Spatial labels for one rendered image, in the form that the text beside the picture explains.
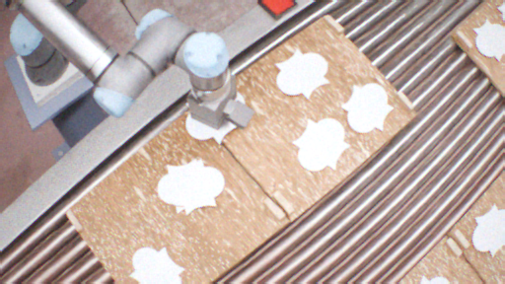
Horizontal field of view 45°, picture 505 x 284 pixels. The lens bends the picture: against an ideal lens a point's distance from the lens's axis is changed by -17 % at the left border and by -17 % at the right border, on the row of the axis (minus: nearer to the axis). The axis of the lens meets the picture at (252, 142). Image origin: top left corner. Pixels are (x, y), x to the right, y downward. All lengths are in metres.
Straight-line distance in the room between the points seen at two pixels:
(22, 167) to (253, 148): 1.38
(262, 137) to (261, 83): 0.13
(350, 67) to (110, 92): 0.69
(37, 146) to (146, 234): 1.27
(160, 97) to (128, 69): 0.46
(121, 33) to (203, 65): 1.69
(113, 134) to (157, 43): 0.47
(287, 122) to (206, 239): 0.33
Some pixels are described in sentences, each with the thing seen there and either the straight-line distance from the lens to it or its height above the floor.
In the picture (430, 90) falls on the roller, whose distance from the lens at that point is 1.76.
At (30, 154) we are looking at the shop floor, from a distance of 2.79.
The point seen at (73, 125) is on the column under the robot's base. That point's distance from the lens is 2.06.
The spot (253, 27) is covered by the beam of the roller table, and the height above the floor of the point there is 0.92.
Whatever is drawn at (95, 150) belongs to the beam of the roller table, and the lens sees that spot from 1.70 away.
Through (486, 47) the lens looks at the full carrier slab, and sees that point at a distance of 1.85.
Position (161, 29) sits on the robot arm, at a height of 1.36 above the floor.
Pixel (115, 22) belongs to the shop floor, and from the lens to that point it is 2.93.
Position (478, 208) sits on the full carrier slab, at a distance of 1.67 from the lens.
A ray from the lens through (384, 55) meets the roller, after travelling 1.77.
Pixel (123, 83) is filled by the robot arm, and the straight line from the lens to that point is 1.26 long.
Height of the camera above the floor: 2.47
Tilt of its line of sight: 70 degrees down
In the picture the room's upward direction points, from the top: 3 degrees counter-clockwise
